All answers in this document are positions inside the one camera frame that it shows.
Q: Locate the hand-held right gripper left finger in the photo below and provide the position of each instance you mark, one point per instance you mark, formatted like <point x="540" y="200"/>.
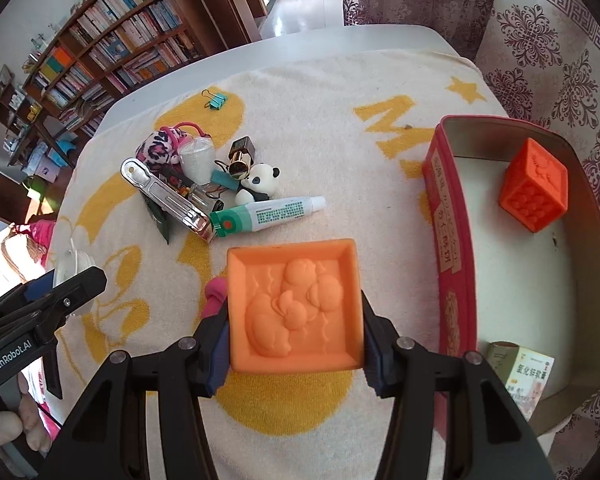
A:
<point x="220" y="352"/>

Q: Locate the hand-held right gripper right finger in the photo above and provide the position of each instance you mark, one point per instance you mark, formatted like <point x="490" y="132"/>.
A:
<point x="375" y="360"/>

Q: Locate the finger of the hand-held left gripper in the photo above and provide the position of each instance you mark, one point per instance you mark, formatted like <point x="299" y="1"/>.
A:
<point x="80" y="290"/>
<point x="37" y="287"/>

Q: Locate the orange square foam block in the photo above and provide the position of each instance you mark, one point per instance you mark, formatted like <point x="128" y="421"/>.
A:
<point x="295" y="310"/>

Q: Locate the black orange clear lighter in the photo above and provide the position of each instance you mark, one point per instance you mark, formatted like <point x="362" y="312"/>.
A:
<point x="177" y="180"/>

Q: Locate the red rectangular tin box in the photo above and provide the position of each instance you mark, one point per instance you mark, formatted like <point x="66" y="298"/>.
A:
<point x="505" y="285"/>

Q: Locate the dark green binder clip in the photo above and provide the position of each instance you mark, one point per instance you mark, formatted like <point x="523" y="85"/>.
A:
<point x="224" y="178"/>

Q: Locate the teal binder clip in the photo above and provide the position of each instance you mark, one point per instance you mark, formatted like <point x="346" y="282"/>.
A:
<point x="219" y="101"/>

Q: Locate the person's left hand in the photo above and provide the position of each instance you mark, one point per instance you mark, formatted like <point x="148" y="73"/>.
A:
<point x="35" y="420"/>

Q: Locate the pink blanket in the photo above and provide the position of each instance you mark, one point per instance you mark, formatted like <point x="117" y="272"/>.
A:
<point x="40" y="232"/>

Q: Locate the pink sock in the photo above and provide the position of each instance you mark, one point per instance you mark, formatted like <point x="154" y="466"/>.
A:
<point x="214" y="292"/>

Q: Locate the dark green packet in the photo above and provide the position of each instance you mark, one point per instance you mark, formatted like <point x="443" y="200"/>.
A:
<point x="162" y="225"/>

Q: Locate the silver metal stapler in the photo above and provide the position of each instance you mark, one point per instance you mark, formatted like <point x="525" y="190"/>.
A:
<point x="150" y="185"/>

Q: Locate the blue plastic stool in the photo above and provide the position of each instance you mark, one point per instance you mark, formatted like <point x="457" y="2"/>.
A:
<point x="62" y="152"/>

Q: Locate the white green toothpaste tube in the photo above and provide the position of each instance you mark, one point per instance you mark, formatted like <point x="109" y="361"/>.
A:
<point x="265" y="215"/>

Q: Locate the white green medicine box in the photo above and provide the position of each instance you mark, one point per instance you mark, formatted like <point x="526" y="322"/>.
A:
<point x="525" y="380"/>

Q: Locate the pink leopard print pouch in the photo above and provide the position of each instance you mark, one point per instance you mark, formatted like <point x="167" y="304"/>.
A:
<point x="155" y="147"/>

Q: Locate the clear plastic cup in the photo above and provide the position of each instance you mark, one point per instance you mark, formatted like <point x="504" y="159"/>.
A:
<point x="196" y="162"/>

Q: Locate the panda figurine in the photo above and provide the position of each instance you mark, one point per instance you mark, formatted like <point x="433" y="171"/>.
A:
<point x="260" y="180"/>

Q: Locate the black gold perfume bottle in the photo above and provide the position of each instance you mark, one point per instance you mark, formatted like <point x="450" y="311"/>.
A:
<point x="241" y="157"/>

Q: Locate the white yellow printed towel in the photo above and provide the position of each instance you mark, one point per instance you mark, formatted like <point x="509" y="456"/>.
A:
<point x="330" y="160"/>

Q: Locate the orange embossed foam cube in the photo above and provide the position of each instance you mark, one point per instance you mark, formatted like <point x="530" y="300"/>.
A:
<point x="532" y="185"/>

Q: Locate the rows of books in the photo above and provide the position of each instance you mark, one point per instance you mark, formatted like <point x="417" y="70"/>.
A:
<point x="130" y="25"/>

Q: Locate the wooden door frame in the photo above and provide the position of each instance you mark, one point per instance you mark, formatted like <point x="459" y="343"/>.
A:
<point x="220" y="0"/>

